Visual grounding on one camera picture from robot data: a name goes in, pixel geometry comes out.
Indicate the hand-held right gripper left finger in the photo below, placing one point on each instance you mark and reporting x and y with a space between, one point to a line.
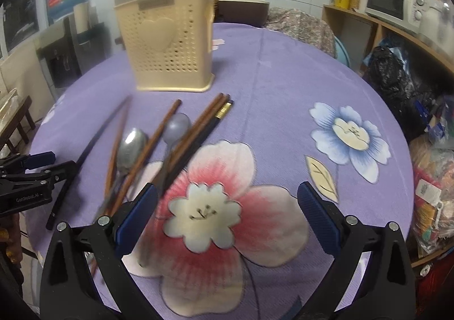
136 215

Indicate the white microwave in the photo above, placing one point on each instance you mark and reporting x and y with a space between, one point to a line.
390 1

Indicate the black trash bag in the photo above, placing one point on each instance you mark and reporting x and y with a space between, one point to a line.
393 89

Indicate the beige perforated utensil holder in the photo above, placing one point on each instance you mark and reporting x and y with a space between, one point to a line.
166 40

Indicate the chopsticks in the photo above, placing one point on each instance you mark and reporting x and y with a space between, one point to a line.
203 142

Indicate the wooden shelf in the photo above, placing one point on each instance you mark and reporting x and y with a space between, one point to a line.
354 32

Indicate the white rice cooker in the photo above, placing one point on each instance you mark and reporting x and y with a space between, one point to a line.
241 4

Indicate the patterned floral cloth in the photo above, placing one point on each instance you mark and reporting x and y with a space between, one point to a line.
301 29

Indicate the stack of paper cups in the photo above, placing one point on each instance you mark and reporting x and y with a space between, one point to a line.
81 18

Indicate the purple floral tablecloth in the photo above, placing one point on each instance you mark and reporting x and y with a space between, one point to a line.
276 93

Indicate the water dispenser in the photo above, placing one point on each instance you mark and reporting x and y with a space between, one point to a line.
60 54

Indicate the brown wooden chopstick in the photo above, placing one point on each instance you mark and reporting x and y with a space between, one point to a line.
201 121
115 157
159 128
209 121

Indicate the plain black chopstick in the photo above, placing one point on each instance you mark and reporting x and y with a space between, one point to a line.
94 141

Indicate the blue basin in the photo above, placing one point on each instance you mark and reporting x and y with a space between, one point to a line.
340 52

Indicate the wooden chair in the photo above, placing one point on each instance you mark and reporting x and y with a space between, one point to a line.
17 121

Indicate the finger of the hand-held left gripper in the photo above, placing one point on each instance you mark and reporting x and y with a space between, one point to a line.
39 160
60 171

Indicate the bag of colourful packets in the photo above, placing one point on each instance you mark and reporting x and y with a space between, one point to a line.
432 192

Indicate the metal spoon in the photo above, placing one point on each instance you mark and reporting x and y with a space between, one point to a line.
132 149

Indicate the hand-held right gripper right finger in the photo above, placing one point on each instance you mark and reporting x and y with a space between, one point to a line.
317 215

